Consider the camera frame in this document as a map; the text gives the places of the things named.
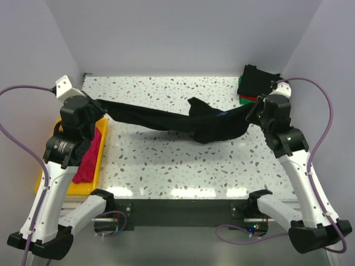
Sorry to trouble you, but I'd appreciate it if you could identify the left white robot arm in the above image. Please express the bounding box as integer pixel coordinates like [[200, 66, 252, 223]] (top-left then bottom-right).
[[7, 95, 115, 260]]

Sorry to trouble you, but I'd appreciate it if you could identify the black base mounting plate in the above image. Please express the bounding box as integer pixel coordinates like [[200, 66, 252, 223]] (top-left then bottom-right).
[[114, 199, 264, 231]]

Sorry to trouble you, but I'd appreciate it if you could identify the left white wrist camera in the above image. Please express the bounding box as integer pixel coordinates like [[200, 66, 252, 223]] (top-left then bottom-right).
[[55, 75, 84, 103]]

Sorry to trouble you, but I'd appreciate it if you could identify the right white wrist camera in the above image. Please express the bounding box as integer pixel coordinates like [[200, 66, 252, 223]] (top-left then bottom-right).
[[270, 81, 291, 99]]

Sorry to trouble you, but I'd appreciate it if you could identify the yellow plastic bin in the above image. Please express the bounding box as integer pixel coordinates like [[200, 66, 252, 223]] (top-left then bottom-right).
[[45, 118, 108, 197]]

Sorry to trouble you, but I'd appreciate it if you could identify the red pink t shirt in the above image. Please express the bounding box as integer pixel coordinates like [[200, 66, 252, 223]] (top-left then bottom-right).
[[72, 127, 102, 184]]

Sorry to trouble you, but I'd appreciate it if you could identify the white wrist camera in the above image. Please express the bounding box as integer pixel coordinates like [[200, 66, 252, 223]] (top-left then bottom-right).
[[270, 81, 291, 99], [55, 75, 84, 103]]

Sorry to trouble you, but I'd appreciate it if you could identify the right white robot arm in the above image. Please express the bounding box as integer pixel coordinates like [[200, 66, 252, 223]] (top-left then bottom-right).
[[245, 94, 352, 254]]

